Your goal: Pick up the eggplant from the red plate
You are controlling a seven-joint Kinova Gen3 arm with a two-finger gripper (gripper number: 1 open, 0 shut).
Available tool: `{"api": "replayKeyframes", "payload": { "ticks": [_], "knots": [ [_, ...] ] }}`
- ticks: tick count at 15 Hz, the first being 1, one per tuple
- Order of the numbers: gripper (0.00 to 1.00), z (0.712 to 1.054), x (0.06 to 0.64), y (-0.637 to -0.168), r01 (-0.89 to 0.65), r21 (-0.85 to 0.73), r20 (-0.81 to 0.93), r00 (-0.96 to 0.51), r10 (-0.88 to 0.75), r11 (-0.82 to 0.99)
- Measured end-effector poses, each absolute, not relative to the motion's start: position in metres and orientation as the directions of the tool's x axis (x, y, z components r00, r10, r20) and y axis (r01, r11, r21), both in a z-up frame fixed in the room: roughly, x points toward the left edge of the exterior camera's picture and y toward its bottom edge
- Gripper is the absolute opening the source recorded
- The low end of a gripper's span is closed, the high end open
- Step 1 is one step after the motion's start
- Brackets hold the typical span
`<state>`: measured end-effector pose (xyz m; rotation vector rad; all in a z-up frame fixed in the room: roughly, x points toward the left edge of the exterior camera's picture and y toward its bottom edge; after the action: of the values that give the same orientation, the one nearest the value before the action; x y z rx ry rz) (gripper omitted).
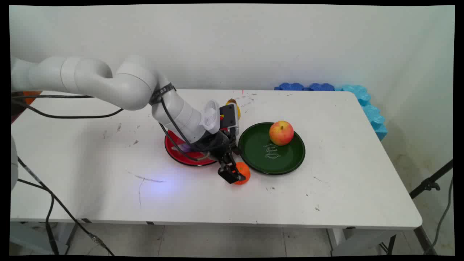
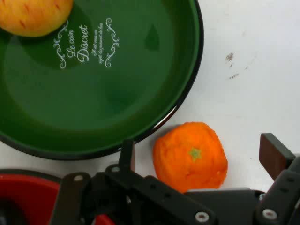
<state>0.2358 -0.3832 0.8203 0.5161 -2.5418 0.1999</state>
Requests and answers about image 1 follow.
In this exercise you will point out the small orange tangerine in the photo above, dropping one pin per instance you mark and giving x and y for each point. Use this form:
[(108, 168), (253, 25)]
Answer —
[(244, 170)]

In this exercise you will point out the white table leg frame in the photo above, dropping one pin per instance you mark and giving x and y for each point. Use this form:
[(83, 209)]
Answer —
[(348, 239)]

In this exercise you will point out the orange object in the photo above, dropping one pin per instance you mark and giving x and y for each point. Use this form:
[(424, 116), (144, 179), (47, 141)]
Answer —
[(30, 96)]

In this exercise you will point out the purple eggplant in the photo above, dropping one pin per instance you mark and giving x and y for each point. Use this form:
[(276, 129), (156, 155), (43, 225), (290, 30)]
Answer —
[(185, 148)]

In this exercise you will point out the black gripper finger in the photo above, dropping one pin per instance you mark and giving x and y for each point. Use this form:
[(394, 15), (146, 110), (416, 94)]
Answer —
[(227, 173), (239, 173)]

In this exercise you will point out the yellow pear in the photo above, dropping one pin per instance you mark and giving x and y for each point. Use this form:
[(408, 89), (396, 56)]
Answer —
[(236, 107)]

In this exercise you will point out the light blue foam mat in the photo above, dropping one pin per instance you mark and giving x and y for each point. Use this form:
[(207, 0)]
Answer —
[(371, 112)]

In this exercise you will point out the red round plate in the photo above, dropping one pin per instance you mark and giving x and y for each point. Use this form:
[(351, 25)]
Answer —
[(174, 150)]

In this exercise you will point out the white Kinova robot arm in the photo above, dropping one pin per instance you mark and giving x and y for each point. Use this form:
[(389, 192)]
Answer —
[(127, 85)]

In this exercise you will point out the dark green round plate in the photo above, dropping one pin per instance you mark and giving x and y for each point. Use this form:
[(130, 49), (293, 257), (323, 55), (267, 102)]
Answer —
[(264, 152)]

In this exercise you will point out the black tripod stand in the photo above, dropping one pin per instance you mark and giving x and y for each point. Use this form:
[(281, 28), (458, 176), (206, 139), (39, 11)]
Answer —
[(429, 185)]

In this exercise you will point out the dark blue foam mat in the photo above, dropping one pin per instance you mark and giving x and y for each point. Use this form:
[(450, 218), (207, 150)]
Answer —
[(304, 87)]

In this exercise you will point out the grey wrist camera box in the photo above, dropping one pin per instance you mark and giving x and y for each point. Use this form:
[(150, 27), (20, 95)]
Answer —
[(229, 119)]

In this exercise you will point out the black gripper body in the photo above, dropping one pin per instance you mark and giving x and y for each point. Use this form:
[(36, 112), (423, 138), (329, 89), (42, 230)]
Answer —
[(214, 143)]

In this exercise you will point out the red yellow apple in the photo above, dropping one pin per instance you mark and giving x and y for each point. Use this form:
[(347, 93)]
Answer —
[(281, 133)]

